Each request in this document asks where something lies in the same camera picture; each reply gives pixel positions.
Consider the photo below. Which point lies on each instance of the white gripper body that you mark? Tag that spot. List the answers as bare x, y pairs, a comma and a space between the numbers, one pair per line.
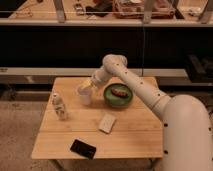
100, 77

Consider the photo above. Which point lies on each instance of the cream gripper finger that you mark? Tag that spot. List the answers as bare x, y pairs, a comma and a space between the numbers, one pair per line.
87, 84

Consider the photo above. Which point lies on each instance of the white ceramic cup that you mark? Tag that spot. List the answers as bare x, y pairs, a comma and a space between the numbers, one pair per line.
84, 95

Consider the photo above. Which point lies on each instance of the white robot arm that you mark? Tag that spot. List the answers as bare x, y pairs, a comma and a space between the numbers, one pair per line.
187, 130

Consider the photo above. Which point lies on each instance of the brown food piece in bowl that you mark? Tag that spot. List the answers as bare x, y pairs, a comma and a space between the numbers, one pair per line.
119, 93

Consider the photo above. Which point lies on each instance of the green ceramic bowl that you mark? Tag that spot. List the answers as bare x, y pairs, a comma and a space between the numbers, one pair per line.
115, 101

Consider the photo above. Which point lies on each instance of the white patterned bottle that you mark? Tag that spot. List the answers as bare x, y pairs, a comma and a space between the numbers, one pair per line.
59, 107

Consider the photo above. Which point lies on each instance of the wooden slatted table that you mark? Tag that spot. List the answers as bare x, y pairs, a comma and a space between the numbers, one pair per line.
136, 133

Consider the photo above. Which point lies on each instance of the long wooden shelf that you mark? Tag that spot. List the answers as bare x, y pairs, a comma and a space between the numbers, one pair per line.
109, 13

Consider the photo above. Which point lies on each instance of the black rectangular phone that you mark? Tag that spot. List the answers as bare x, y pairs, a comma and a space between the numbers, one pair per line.
83, 149

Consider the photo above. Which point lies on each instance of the black device on shelf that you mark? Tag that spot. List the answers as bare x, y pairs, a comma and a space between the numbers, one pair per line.
101, 9

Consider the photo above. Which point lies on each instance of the tray with items on shelf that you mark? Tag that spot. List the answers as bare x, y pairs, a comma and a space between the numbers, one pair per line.
136, 8

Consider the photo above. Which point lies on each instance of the small grey device on shelf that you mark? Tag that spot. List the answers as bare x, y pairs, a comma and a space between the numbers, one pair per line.
79, 9

